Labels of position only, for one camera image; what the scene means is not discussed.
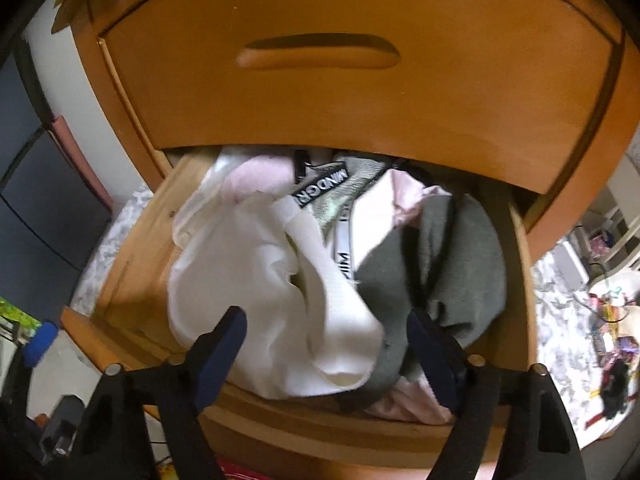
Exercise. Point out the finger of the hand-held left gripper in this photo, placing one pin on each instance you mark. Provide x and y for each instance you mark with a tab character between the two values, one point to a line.
40	342

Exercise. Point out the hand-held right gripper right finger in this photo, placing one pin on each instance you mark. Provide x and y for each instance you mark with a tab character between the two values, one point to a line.
431	357

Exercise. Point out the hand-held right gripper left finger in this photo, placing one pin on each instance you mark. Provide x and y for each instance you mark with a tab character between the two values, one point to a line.
225	352

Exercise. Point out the white sock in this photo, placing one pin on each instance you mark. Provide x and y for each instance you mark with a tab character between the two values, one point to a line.
240	270

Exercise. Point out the wooden drawer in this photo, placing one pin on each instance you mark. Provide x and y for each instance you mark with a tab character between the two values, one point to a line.
350	110
140	260
625	100

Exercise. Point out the white waistband underwear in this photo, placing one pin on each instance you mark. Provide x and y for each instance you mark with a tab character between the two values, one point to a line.
344	245

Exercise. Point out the pale pink underwear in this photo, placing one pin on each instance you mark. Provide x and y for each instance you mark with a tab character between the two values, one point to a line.
387	200

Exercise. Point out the pale pink sock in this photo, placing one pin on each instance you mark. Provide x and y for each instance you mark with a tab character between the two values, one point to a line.
260	170

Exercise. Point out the black waistband grey underwear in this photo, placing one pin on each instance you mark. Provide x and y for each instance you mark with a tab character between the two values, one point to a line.
365	175

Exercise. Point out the green printed box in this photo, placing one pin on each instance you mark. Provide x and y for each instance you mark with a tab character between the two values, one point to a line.
10	312

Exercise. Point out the red parrot pillow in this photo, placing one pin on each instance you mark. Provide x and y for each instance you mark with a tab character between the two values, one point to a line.
240	472

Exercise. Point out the dark blue wardrobe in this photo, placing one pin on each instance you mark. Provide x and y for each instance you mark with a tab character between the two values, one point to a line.
40	200

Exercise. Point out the white power strip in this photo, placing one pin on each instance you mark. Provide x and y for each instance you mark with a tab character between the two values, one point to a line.
570	262

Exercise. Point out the pink board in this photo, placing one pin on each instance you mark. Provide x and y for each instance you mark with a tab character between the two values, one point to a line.
75	160

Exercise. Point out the colourful clutter pile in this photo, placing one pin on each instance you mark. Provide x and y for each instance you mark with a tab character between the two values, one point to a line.
617	320

